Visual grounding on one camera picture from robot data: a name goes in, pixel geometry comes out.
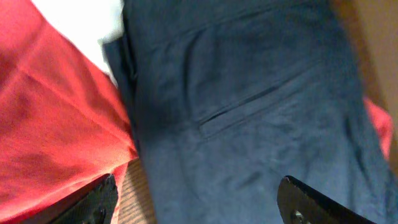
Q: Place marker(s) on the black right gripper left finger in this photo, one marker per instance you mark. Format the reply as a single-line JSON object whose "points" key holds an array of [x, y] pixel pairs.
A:
{"points": [[94, 203]]}

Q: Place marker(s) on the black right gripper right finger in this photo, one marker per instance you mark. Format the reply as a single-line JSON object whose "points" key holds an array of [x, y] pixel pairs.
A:
{"points": [[298, 203]]}

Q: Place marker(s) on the navy blue shorts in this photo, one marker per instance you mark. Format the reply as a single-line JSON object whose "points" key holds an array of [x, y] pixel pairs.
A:
{"points": [[227, 97]]}

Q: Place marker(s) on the red t-shirt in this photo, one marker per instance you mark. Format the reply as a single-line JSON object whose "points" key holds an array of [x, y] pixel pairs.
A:
{"points": [[63, 121]]}

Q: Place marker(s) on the white garment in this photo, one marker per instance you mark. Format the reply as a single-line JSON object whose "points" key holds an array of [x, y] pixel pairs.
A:
{"points": [[87, 24]]}

